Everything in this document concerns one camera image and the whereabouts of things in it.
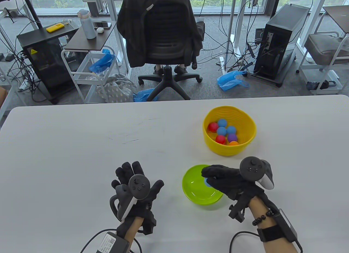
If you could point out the person's left hand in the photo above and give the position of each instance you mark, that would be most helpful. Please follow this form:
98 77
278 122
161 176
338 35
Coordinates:
128 169

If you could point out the person's right hand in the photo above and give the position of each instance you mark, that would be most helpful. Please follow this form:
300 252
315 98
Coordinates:
229 179

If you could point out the blue ping pong ball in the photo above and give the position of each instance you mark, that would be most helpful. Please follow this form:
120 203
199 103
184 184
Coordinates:
221 131
207 182
222 123
231 129

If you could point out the yellow plastic bowl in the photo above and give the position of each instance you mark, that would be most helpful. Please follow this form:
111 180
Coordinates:
218 149

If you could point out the orange ping pong ball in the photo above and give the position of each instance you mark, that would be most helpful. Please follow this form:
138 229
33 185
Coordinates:
233 143

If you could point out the red ping pong ball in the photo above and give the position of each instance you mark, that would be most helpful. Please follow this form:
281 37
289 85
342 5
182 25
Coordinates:
220 139
213 127

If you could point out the purple ping pong ball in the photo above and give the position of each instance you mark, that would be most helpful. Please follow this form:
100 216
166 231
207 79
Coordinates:
232 137

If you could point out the person's right forearm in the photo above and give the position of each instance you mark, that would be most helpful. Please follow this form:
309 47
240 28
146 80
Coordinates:
257 209

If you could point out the grey dotted fabric bag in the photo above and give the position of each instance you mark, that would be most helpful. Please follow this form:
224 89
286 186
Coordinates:
117 90

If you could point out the black and white handheld controller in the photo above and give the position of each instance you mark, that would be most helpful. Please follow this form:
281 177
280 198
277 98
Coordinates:
139 187
252 168

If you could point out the green plastic bowl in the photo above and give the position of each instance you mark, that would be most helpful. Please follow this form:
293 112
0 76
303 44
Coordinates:
187 173

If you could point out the grey wrist sensor box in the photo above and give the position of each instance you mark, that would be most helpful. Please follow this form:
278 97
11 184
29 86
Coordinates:
113 243
286 225

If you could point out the blue plastic bag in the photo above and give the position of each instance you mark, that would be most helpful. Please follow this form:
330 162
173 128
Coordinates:
229 82
141 96
102 62

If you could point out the white power strip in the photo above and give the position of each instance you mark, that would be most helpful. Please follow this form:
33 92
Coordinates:
24 85
221 62

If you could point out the black equipment cabinet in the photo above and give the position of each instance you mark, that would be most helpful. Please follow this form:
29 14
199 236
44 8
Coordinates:
49 70

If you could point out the dark brown side table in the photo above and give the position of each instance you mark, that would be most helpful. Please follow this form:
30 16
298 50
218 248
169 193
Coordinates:
90 42

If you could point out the black jacket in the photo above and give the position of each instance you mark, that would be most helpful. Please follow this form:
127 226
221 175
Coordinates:
131 26

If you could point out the brown cardboard box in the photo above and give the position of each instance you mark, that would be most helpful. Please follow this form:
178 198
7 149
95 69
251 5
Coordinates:
2 96

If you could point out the black smartphone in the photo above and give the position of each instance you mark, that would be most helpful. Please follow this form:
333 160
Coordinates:
103 25

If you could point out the black mesh office chair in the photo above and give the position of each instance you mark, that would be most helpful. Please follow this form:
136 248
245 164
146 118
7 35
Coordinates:
166 26

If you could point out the black computer tower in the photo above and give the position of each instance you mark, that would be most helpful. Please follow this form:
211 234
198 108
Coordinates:
280 40

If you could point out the grey water bottle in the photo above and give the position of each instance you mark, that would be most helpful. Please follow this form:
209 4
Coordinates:
87 26

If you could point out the yellow phone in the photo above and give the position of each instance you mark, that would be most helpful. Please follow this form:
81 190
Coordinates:
56 27

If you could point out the grey cushioned white stool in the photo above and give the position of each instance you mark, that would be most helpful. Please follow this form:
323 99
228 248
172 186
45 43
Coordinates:
324 47

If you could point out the grey foot pedals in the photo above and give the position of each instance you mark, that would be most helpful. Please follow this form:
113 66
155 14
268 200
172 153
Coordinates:
9 57

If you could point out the white desk with black top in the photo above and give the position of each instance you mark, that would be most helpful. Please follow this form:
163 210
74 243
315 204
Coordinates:
313 21

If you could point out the black stand pole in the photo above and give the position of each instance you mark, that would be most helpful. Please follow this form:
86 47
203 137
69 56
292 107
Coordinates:
30 8

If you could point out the dark square tabletop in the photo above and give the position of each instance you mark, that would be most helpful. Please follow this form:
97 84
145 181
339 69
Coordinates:
339 17

